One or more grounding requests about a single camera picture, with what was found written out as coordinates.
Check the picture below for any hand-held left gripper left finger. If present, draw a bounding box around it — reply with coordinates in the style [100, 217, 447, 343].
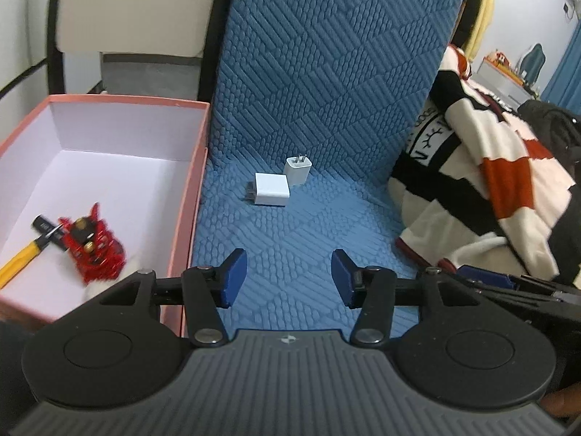
[91, 248, 248, 347]

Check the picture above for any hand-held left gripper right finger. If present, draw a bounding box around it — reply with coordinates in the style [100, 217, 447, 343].
[331, 248, 484, 347]

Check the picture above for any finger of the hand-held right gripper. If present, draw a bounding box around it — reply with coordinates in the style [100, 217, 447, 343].
[456, 263, 581, 315]

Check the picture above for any white charger plug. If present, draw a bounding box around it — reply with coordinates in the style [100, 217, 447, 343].
[283, 153, 313, 187]
[246, 172, 291, 207]

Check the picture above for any red glossy pig figurine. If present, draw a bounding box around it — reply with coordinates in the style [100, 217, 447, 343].
[56, 202, 126, 283]

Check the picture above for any pink cardboard box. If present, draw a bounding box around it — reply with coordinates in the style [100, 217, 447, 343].
[0, 94, 212, 339]

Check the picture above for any black bar with label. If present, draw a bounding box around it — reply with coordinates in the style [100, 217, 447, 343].
[31, 215, 70, 251]

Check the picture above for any yellow handled screwdriver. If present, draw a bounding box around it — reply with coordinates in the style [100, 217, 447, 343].
[0, 225, 63, 290]

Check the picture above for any person's right hand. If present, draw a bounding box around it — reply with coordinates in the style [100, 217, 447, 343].
[541, 384, 581, 419]

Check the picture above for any red black white striped blanket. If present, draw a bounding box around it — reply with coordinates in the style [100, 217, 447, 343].
[387, 44, 581, 290]

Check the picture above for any black garment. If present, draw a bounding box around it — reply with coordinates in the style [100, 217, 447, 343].
[516, 100, 581, 165]

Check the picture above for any blue quilted mat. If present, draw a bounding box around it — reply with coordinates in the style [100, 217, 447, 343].
[184, 0, 474, 342]

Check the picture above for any white desk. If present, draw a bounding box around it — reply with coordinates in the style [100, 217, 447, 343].
[476, 54, 542, 101]

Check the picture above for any blue curtain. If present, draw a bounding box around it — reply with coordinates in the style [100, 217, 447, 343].
[542, 22, 581, 115]

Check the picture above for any teal desk chair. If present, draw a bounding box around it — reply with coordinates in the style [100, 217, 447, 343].
[517, 43, 546, 86]

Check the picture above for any beige folding chair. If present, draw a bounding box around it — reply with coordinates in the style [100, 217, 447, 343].
[47, 0, 239, 103]

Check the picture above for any black wall cable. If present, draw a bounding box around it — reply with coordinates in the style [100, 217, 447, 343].
[0, 56, 50, 98]

